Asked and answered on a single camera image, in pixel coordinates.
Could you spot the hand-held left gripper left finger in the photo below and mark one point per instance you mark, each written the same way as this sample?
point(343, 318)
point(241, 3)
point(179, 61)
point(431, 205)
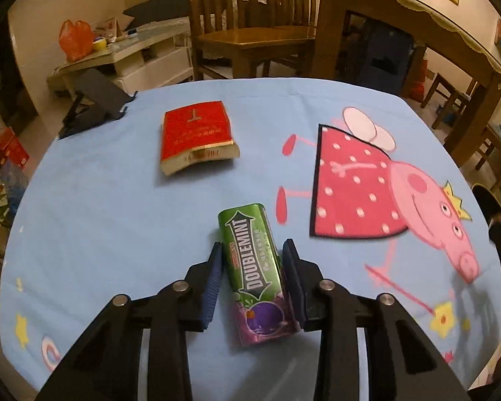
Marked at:
point(213, 284)

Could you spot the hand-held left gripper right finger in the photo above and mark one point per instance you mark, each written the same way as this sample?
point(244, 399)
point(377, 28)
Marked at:
point(294, 284)

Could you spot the green and purple gum tin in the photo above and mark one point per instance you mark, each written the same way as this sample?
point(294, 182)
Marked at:
point(254, 267)

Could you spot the blue cartoon printed tablecloth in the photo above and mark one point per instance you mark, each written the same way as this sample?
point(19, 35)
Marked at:
point(108, 217)

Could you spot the red cigarette pack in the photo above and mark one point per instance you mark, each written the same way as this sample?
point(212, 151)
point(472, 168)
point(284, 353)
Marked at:
point(192, 133)

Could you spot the blue gift box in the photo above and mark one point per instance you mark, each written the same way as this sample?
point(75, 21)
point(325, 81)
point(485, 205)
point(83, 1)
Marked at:
point(14, 183)

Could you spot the black folding phone stand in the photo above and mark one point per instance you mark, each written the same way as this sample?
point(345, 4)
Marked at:
point(96, 92)

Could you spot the white coffee table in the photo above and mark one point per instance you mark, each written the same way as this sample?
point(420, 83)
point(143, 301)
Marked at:
point(150, 67)

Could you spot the red bag under table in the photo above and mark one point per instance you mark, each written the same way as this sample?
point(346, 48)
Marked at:
point(415, 79)

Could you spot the dark blue plastic stool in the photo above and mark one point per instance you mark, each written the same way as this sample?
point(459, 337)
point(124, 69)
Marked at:
point(380, 58)

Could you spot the red gift box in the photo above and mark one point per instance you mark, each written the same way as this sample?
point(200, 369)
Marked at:
point(8, 150)

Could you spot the wooden dining table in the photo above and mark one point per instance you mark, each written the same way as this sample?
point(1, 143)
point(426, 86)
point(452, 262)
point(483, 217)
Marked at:
point(330, 29)

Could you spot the small yellow cup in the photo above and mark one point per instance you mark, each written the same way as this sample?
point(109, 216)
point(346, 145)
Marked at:
point(100, 44)

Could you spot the beige printed bag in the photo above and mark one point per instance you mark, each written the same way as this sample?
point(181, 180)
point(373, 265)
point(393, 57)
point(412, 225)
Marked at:
point(112, 29)

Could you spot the red plastic bag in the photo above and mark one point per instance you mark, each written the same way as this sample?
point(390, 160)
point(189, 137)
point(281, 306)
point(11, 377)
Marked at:
point(76, 39)

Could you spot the sofa with grey backrest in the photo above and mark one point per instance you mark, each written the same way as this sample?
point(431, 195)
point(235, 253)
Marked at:
point(158, 8)

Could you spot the lace-edged table cover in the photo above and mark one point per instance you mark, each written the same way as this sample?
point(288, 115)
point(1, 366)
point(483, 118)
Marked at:
point(442, 12)

